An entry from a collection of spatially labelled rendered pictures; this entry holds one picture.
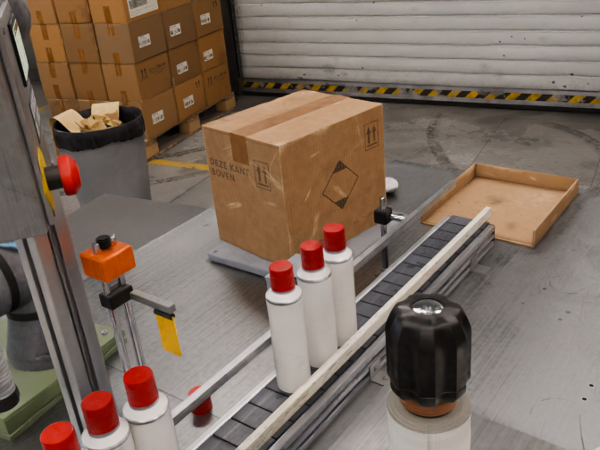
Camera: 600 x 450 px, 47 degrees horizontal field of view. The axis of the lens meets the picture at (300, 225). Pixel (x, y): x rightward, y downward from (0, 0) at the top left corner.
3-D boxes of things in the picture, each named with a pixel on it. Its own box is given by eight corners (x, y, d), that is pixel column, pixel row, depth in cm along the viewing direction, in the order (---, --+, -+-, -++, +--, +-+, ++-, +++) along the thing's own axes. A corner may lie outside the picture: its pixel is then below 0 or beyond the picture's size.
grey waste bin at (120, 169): (129, 254, 338) (101, 136, 311) (64, 243, 357) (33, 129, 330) (179, 218, 371) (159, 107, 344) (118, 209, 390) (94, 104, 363)
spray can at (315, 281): (326, 375, 104) (315, 256, 95) (298, 364, 107) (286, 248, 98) (345, 356, 107) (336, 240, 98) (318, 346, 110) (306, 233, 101)
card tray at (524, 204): (533, 247, 142) (534, 230, 141) (420, 223, 157) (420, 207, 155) (578, 194, 163) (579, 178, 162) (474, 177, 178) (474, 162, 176)
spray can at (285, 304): (298, 400, 99) (284, 279, 90) (270, 388, 102) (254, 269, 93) (319, 380, 103) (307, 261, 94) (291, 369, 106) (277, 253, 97)
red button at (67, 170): (40, 166, 60) (75, 160, 61) (40, 153, 64) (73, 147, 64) (51, 205, 62) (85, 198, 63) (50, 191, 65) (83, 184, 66)
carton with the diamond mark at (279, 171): (292, 272, 138) (278, 145, 127) (219, 239, 155) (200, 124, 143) (387, 218, 156) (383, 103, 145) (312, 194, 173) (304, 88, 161)
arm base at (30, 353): (51, 378, 111) (36, 325, 108) (-11, 362, 118) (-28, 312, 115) (114, 332, 124) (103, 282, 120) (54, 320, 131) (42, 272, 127)
